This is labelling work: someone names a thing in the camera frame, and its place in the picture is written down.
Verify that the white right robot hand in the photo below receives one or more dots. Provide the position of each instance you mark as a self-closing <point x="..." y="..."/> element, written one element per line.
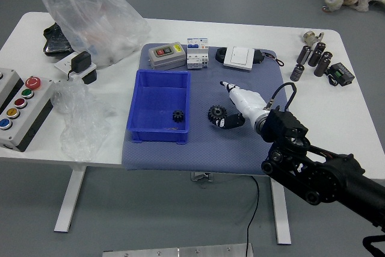
<point x="245" y="100"/>

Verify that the big black gear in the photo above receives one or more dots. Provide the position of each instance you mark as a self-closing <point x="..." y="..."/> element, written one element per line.
<point x="216" y="113"/>

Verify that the small black gear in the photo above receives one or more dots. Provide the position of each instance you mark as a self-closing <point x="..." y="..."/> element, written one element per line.
<point x="178" y="116"/>

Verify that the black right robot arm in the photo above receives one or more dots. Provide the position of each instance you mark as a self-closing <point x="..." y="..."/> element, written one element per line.
<point x="325" y="178"/>

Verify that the blue plastic box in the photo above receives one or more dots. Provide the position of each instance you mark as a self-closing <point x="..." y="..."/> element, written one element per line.
<point x="156" y="100"/>

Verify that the grey coloured-button control box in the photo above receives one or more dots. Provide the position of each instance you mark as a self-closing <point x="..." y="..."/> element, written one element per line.
<point x="21" y="112"/>

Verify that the black cylindrical capacitor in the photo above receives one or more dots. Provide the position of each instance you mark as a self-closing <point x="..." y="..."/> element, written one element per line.
<point x="327" y="56"/>
<point x="303" y="54"/>
<point x="321" y="66"/>
<point x="319" y="47"/>
<point x="315" y="57"/>
<point x="297" y="73"/>

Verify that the blue-grey padded mat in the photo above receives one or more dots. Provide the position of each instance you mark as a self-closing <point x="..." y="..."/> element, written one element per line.
<point x="210" y="151"/>

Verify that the white circuit breaker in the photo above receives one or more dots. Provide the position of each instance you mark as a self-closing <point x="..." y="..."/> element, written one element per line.
<point x="197" y="53"/>

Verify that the small metal screw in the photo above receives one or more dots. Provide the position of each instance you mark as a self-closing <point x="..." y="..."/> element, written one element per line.
<point x="173" y="129"/>

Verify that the silver metal fitting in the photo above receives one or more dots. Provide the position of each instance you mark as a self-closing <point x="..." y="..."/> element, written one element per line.
<point x="309" y="37"/>

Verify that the black module green terminals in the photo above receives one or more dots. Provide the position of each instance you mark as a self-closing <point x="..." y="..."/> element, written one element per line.
<point x="341" y="73"/>

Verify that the white table leg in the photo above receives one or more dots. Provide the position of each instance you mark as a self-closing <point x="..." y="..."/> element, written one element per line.
<point x="281" y="215"/>
<point x="70" y="196"/>

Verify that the small black block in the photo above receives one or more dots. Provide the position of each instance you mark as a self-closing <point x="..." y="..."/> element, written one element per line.
<point x="89" y="77"/>

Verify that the large clear plastic bag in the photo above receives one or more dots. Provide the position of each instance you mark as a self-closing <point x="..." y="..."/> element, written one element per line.
<point x="99" y="34"/>

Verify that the crumpled clear plastic bag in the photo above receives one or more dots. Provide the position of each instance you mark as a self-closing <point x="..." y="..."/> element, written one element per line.
<point x="78" y="118"/>

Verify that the black power adapter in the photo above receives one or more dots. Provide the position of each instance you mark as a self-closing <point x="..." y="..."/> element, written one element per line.
<point x="80" y="62"/>

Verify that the white flat plate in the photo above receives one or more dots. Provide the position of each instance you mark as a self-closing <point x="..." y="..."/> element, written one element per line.
<point x="61" y="66"/>

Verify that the black plastic tray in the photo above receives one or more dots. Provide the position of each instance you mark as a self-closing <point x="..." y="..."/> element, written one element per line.
<point x="55" y="41"/>

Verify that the white wall switch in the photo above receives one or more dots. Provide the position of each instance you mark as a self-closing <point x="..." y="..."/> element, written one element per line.
<point x="239" y="58"/>

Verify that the metal bracket under table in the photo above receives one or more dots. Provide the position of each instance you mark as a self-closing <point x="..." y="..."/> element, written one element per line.
<point x="201" y="176"/>

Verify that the grey push-button switch box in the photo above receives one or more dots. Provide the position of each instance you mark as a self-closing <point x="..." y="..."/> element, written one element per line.
<point x="165" y="55"/>

